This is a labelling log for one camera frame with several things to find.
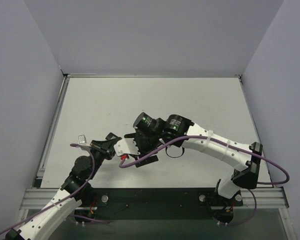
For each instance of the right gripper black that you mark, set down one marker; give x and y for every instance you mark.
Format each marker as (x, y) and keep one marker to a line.
(142, 144)

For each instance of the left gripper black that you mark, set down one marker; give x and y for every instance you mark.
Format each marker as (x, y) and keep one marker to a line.
(103, 147)

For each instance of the black remote battery cover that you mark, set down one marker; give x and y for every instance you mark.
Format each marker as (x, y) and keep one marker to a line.
(147, 161)

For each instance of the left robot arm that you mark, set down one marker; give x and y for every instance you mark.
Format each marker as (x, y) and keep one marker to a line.
(71, 195)

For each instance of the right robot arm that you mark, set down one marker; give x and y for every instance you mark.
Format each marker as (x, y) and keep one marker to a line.
(245, 159)

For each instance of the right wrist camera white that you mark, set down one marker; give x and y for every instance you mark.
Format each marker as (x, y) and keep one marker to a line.
(127, 148)

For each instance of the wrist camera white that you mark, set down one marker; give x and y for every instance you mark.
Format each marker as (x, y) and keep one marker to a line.
(82, 142)
(127, 148)

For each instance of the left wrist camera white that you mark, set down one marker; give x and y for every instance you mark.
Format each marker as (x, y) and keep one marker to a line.
(82, 142)

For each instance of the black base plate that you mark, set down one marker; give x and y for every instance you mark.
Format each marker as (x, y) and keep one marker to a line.
(112, 204)

